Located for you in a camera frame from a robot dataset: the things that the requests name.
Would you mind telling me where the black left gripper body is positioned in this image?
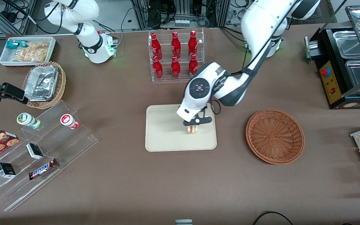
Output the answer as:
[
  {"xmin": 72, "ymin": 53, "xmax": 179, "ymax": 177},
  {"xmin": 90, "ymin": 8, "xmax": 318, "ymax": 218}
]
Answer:
[{"xmin": 193, "ymin": 107, "xmax": 214, "ymax": 125}]

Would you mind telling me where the beige plastic tray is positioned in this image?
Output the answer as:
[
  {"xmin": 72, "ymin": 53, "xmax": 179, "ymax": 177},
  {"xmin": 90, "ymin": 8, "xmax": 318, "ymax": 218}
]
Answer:
[{"xmin": 145, "ymin": 103, "xmax": 217, "ymax": 152}]

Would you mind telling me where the oval wicker basket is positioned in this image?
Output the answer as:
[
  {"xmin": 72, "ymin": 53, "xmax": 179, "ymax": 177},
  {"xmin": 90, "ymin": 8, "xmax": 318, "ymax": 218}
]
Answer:
[{"xmin": 22, "ymin": 61, "xmax": 67, "ymax": 109}]

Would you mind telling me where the round brown wicker basket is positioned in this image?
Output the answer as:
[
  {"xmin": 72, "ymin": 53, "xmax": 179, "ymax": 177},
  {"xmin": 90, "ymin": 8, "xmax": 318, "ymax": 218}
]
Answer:
[{"xmin": 246, "ymin": 108, "xmax": 305, "ymax": 165}]

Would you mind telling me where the green lid yogurt cup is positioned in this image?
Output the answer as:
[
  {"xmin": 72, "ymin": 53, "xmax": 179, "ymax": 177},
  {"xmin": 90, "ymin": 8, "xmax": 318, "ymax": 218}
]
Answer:
[{"xmin": 17, "ymin": 112, "xmax": 42, "ymax": 129}]

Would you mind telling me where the stack of foil trays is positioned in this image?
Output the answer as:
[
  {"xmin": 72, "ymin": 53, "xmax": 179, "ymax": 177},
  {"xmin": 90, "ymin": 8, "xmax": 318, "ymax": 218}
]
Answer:
[{"xmin": 24, "ymin": 65, "xmax": 59, "ymax": 102}]

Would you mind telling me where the white rectangular snack bin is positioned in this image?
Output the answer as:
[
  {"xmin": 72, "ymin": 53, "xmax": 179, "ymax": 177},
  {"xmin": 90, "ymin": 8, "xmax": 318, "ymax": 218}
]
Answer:
[{"xmin": 0, "ymin": 36, "xmax": 57, "ymax": 67}]

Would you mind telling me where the clear bag of crackers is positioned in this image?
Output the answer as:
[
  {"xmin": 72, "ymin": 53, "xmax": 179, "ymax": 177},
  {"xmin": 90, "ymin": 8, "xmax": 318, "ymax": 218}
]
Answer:
[{"xmin": 12, "ymin": 42, "xmax": 50, "ymax": 62}]

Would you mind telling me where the clear acrylic bottle rack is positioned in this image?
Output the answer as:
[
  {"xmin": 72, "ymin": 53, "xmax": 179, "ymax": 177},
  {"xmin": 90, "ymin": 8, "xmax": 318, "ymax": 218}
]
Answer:
[{"xmin": 148, "ymin": 28, "xmax": 205, "ymax": 82}]

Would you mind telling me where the teal snack packet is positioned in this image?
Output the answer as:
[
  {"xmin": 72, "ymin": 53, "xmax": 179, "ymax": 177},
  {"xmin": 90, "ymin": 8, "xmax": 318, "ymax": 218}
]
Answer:
[{"xmin": 6, "ymin": 40, "xmax": 28, "ymax": 50}]

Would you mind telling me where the red soda bottle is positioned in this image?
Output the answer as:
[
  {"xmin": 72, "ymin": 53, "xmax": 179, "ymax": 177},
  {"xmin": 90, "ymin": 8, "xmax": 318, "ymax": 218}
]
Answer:
[
  {"xmin": 171, "ymin": 56, "xmax": 181, "ymax": 79},
  {"xmin": 188, "ymin": 30, "xmax": 198, "ymax": 58},
  {"xmin": 188, "ymin": 54, "xmax": 199, "ymax": 78},
  {"xmin": 152, "ymin": 56, "xmax": 164, "ymax": 80},
  {"xmin": 150, "ymin": 33, "xmax": 163, "ymax": 60},
  {"xmin": 171, "ymin": 31, "xmax": 182, "ymax": 58}
]

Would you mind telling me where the red lid yogurt cup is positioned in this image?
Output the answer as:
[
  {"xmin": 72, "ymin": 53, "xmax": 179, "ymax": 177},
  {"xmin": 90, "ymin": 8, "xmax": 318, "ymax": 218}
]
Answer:
[{"xmin": 60, "ymin": 114, "xmax": 80, "ymax": 130}]

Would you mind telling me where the small black carton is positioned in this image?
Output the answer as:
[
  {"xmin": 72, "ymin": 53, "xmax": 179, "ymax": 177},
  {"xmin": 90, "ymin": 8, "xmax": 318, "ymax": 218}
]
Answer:
[
  {"xmin": 26, "ymin": 143, "xmax": 44, "ymax": 160},
  {"xmin": 0, "ymin": 162, "xmax": 17, "ymax": 178}
]

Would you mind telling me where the clear acrylic stepped display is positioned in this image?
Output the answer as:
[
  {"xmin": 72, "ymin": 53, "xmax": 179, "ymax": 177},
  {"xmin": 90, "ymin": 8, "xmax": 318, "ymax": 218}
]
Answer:
[{"xmin": 0, "ymin": 100, "xmax": 99, "ymax": 212}]

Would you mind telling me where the snickers chocolate bar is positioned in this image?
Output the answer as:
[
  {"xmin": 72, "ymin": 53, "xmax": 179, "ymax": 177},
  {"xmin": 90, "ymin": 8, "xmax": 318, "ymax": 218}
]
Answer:
[{"xmin": 28, "ymin": 158, "xmax": 58, "ymax": 180}]

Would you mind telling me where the black food warmer appliance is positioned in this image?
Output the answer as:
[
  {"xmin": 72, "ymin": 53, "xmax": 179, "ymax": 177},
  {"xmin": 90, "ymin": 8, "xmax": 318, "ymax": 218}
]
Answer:
[{"xmin": 305, "ymin": 27, "xmax": 360, "ymax": 109}]

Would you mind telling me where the black floor cable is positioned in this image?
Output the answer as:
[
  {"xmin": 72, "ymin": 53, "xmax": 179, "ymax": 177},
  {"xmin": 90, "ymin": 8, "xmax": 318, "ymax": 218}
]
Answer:
[{"xmin": 252, "ymin": 211, "xmax": 294, "ymax": 225}]

